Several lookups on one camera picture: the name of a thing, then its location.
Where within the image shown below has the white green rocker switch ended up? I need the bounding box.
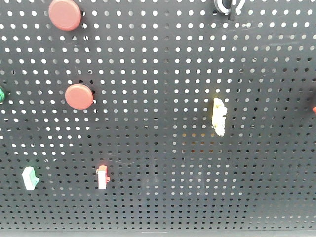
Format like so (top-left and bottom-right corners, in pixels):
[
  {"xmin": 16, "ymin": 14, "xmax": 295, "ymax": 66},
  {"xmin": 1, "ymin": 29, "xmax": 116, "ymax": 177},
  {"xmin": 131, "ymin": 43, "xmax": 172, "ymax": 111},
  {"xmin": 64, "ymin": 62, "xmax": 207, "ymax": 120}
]
[{"xmin": 22, "ymin": 166, "xmax": 40, "ymax": 190}]

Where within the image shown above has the yellow toggle switch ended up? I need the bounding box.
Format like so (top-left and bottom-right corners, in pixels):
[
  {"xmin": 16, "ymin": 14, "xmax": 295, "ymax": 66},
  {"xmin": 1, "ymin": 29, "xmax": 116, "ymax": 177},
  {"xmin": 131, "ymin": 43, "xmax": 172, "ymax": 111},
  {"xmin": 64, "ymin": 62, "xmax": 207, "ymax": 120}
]
[{"xmin": 211, "ymin": 98, "xmax": 228, "ymax": 137}]

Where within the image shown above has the white red rocker switch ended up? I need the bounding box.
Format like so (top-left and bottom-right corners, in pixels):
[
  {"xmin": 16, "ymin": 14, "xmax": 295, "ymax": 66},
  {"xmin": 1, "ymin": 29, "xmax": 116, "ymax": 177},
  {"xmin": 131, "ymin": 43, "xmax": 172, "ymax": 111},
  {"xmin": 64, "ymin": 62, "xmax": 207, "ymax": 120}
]
[{"xmin": 96, "ymin": 165, "xmax": 110, "ymax": 189}]

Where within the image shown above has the green push button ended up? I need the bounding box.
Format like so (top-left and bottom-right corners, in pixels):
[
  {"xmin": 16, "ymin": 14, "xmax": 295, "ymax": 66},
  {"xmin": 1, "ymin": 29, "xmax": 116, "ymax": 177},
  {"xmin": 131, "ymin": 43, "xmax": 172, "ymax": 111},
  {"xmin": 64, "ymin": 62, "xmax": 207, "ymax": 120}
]
[{"xmin": 0, "ymin": 86, "xmax": 6, "ymax": 103}]

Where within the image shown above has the lower red push button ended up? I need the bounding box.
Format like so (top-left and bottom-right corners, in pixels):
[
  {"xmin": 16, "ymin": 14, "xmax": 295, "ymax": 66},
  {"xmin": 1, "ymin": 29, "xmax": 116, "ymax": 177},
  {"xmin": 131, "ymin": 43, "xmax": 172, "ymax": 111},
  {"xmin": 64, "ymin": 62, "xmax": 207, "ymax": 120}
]
[{"xmin": 65, "ymin": 84, "xmax": 93, "ymax": 110}]

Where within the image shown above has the upper red push button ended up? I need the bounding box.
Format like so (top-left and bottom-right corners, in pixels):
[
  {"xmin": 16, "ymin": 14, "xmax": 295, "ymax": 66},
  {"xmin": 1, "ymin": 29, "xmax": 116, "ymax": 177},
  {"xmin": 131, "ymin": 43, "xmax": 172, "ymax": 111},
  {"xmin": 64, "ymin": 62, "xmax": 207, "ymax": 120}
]
[{"xmin": 48, "ymin": 0, "xmax": 81, "ymax": 31}]

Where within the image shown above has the black perforated pegboard panel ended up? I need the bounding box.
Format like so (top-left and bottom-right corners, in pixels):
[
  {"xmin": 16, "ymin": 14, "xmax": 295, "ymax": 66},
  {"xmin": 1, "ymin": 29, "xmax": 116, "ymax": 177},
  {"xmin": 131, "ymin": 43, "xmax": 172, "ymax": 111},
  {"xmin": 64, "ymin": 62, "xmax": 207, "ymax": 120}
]
[{"xmin": 0, "ymin": 0, "xmax": 316, "ymax": 237}]

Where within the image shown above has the red push button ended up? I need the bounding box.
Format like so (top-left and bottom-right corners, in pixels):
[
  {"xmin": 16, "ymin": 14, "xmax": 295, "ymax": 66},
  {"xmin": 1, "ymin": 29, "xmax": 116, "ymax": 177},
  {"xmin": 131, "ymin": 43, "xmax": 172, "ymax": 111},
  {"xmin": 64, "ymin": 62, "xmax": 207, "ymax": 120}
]
[
  {"xmin": 65, "ymin": 84, "xmax": 93, "ymax": 110},
  {"xmin": 48, "ymin": 0, "xmax": 81, "ymax": 31}
]

